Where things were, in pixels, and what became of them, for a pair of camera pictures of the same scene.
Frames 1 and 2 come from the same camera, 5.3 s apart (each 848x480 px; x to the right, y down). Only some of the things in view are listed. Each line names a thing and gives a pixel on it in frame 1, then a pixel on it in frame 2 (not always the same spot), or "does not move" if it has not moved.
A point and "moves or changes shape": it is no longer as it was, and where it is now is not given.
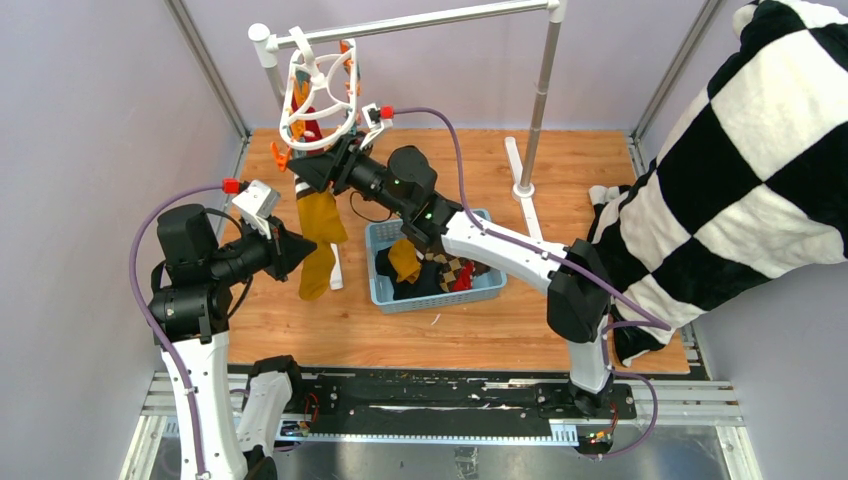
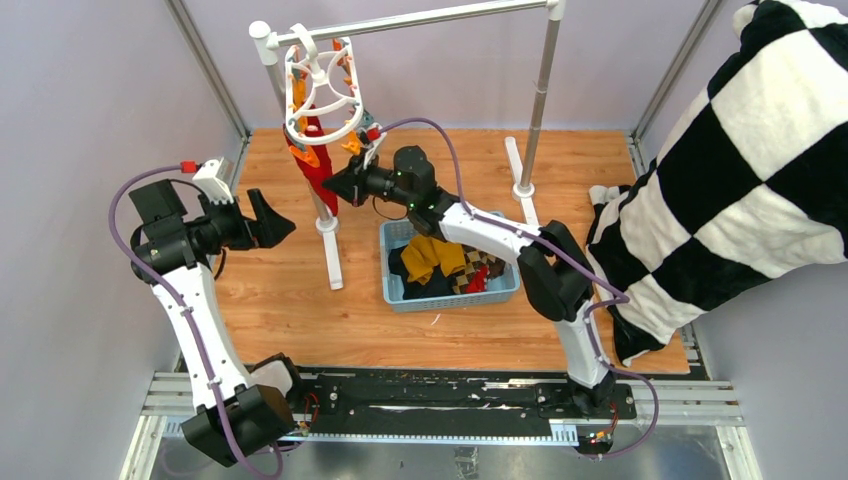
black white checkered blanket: [754, 187] does not move
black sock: [428, 283] moves or changes shape
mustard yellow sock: [321, 221] to [420, 257]
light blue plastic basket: [378, 234] moves or changes shape
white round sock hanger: [320, 96] does not move
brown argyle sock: [448, 267] moves or changes shape
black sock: [384, 266] moves or changes shape
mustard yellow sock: [405, 260] to [451, 256]
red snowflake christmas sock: [464, 281] to [478, 283]
